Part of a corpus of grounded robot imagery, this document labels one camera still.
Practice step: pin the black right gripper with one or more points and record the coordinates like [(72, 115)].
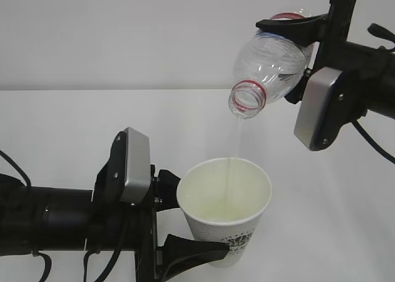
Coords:
[(331, 30)]

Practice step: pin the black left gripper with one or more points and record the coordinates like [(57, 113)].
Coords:
[(177, 255)]

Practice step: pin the clear water bottle red label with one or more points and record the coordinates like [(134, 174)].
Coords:
[(266, 68)]

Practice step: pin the white paper cup green logo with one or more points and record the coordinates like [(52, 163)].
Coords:
[(223, 200)]

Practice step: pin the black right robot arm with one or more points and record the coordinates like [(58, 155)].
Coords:
[(346, 80)]

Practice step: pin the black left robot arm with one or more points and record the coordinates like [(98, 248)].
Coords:
[(118, 214)]

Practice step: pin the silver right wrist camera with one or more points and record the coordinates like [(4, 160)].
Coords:
[(313, 105)]

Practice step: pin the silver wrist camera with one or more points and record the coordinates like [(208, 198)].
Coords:
[(313, 105), (138, 167)]

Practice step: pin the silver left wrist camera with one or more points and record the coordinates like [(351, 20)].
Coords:
[(138, 167)]

